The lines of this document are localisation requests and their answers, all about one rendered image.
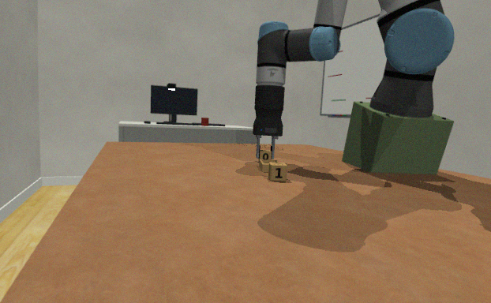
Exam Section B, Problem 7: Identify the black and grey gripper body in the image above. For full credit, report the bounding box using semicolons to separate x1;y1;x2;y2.
253;66;286;137

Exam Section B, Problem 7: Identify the tan open-top tray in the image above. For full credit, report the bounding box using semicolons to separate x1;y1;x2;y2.
259;159;278;172

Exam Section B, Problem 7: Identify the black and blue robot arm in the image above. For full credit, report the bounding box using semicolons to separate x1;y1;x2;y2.
257;0;455;118

